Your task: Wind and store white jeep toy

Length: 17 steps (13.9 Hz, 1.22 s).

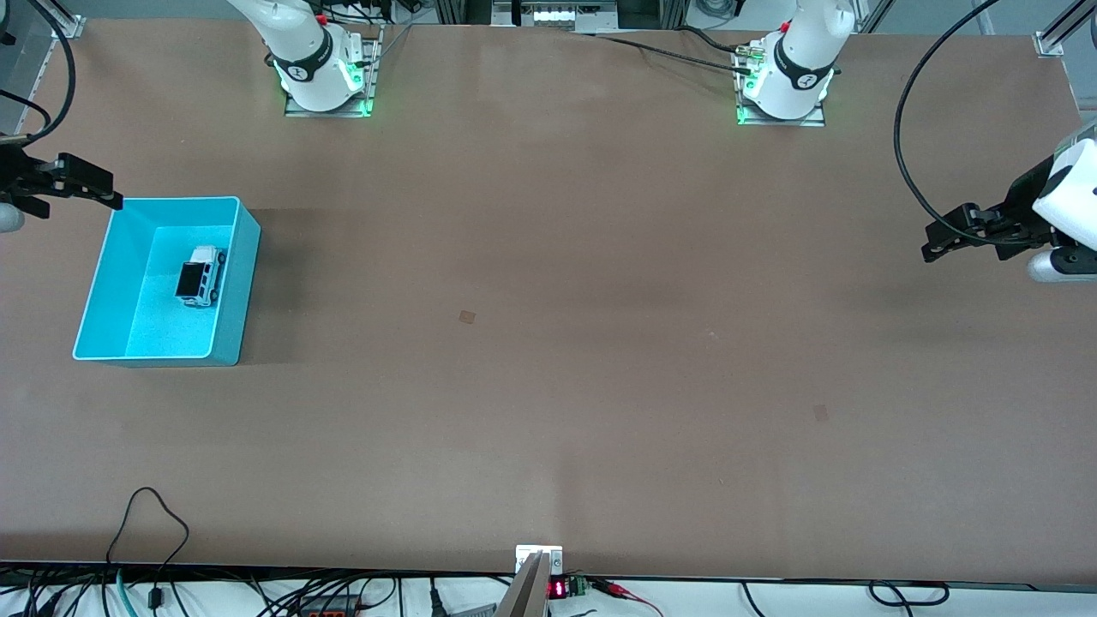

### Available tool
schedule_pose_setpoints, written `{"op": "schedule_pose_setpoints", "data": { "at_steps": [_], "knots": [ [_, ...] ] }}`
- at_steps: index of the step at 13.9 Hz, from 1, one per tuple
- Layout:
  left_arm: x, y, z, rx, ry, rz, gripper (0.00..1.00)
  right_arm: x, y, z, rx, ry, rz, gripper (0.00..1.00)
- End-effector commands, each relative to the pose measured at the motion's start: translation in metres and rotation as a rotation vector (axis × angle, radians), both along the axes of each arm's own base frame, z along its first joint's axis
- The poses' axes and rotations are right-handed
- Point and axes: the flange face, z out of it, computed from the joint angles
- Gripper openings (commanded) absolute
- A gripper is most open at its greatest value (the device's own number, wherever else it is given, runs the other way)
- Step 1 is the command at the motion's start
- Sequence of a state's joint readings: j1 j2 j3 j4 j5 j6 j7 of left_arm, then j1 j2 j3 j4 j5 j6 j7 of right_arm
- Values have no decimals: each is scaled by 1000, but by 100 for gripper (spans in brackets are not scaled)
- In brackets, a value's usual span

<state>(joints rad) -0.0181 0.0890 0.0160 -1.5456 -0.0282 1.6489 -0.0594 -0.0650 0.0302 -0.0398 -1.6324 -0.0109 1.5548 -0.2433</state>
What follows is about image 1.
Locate white jeep toy black roof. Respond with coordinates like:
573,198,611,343
174,245,229,309

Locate cyan plastic bin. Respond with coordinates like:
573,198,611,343
72,196,262,368

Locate silver lit device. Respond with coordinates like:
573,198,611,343
493,0,618,33

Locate black box red buttons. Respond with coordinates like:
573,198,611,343
296,595,365,617

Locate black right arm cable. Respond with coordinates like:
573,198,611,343
0,0,77,147

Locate aluminium frame profile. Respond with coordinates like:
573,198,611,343
1034,0,1097,58
39,0,85,39

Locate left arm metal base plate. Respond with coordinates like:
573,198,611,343
734,47,827,128

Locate thin black looped cable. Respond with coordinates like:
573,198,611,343
105,486,191,611

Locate short black table cable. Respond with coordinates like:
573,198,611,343
675,26,751,54

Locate long black table cable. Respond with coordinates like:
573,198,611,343
583,31,755,76

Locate black coiled cable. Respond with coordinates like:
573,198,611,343
868,580,950,608

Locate red clip lead wire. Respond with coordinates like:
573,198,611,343
590,579,665,617

